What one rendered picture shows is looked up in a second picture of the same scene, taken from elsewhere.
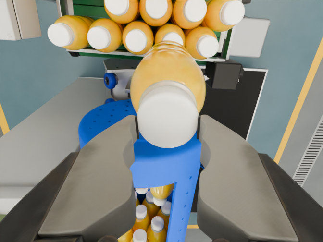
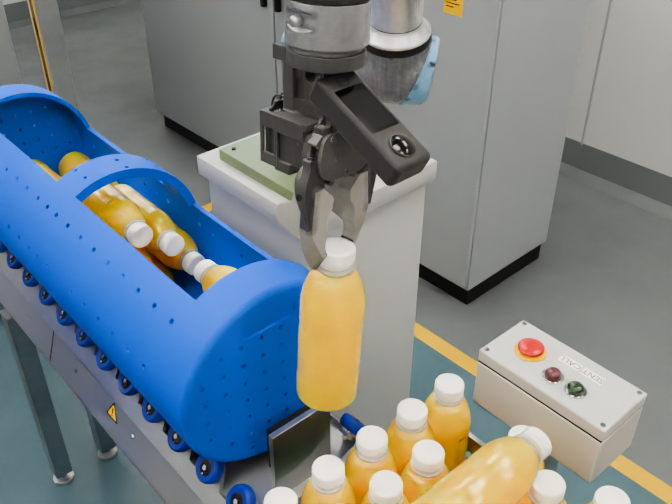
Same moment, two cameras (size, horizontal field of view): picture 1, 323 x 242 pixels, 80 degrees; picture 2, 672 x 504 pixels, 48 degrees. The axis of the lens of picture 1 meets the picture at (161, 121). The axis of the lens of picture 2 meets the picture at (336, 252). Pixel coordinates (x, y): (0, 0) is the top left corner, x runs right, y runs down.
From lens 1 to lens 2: 68 cm
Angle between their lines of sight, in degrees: 42
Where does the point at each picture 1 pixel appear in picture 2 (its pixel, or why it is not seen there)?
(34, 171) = not seen: hidden behind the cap
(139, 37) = (371, 443)
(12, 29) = (490, 356)
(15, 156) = (380, 262)
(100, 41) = (407, 408)
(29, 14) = (498, 398)
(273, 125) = not seen: outside the picture
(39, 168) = not seen: hidden behind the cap
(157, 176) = (231, 287)
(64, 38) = (441, 385)
